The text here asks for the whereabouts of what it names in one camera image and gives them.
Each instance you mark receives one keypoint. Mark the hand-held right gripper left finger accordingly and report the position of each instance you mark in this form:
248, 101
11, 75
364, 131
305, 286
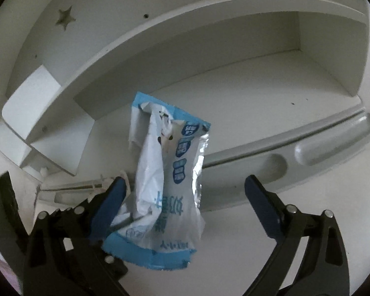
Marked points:
111, 203

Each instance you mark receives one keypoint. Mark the grey moulded pen tray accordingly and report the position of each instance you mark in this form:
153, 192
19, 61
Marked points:
326, 148

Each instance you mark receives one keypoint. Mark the blue and white foil bag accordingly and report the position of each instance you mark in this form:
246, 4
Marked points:
160, 175

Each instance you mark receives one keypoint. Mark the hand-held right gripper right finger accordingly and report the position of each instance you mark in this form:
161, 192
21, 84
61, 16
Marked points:
262, 203

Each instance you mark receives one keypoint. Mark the white shelf unit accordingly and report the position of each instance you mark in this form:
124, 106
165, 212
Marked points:
203, 12

